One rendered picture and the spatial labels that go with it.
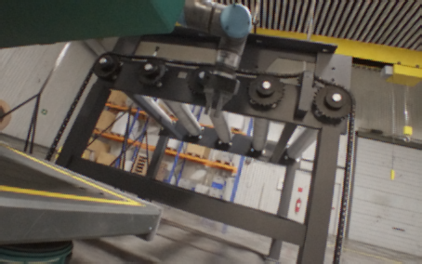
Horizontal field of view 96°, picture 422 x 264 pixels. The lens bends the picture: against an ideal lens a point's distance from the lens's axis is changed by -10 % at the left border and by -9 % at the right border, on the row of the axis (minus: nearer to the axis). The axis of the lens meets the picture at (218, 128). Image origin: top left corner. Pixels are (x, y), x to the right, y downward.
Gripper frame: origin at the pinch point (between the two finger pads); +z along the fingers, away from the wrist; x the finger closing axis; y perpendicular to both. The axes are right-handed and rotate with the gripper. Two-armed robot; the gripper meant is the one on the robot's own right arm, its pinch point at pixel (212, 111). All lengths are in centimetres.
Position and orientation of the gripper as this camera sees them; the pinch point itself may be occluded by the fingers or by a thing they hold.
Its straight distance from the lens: 79.5
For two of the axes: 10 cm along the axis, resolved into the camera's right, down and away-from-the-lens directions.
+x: 9.1, 3.1, -2.7
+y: -3.0, 0.4, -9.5
